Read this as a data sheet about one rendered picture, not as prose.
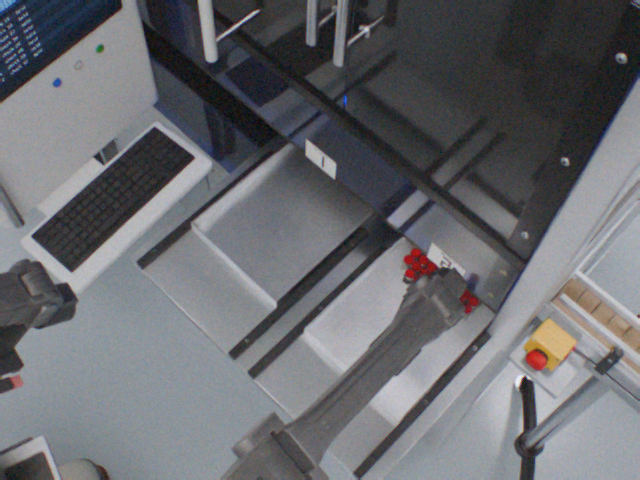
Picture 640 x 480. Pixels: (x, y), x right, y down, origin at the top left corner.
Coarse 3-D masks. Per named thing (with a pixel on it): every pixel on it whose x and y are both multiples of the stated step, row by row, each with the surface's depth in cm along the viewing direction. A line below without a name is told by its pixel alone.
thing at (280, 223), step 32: (288, 160) 181; (256, 192) 177; (288, 192) 177; (320, 192) 177; (192, 224) 169; (224, 224) 173; (256, 224) 173; (288, 224) 173; (320, 224) 174; (352, 224) 174; (224, 256) 167; (256, 256) 169; (288, 256) 170; (320, 256) 170; (256, 288) 165; (288, 288) 162
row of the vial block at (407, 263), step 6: (408, 258) 165; (402, 264) 167; (408, 264) 165; (414, 264) 165; (420, 264) 165; (402, 270) 168; (414, 270) 164; (420, 270) 165; (426, 270) 164; (414, 276) 166; (420, 276) 165; (468, 306) 161; (468, 312) 160; (462, 318) 162
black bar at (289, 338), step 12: (372, 252) 169; (360, 264) 167; (348, 276) 166; (336, 288) 165; (324, 300) 163; (312, 312) 162; (300, 324) 161; (288, 336) 159; (276, 348) 158; (264, 360) 157; (252, 372) 155
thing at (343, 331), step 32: (384, 256) 168; (352, 288) 165; (384, 288) 167; (320, 320) 163; (352, 320) 163; (384, 320) 164; (480, 320) 164; (352, 352) 160; (448, 352) 161; (416, 384) 157
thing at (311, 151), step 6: (306, 144) 165; (306, 150) 167; (312, 150) 165; (318, 150) 163; (306, 156) 169; (312, 156) 167; (318, 156) 165; (324, 156) 163; (318, 162) 166; (324, 162) 164; (330, 162) 162; (324, 168) 166; (330, 168) 164; (330, 174) 166
